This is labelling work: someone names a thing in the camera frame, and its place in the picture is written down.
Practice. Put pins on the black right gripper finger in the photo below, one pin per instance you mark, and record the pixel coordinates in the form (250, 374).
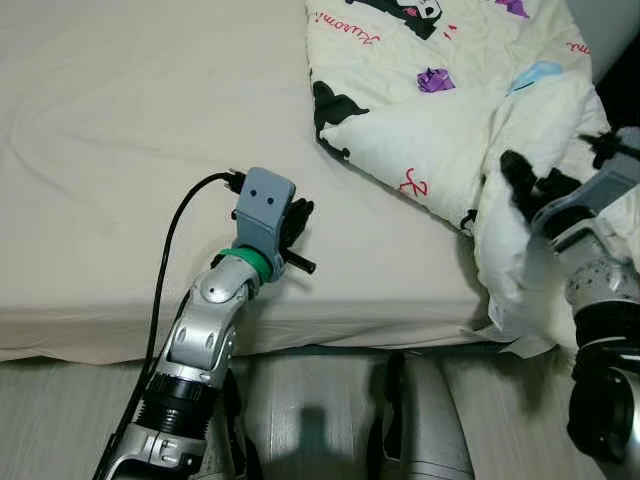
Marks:
(520, 180)

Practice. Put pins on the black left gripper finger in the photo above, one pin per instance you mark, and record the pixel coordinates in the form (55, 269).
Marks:
(298, 218)

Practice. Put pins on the cream cartoon print blanket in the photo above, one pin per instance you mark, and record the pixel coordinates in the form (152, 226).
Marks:
(430, 120)

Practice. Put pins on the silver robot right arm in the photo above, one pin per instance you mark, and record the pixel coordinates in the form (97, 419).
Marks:
(605, 300)

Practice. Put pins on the black cabinet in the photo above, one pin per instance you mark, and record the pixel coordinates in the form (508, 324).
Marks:
(620, 90)

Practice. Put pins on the bed with beige sheet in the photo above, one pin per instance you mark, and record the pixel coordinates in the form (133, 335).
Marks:
(150, 150)

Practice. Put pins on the robot leg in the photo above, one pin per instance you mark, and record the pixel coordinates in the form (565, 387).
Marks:
(425, 420)

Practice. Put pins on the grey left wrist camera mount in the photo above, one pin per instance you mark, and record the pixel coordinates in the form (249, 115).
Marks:
(265, 215)

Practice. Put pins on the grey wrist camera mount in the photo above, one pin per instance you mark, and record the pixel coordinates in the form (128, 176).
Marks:
(600, 190)
(265, 215)

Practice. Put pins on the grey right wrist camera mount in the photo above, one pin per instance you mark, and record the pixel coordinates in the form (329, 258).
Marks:
(600, 190)

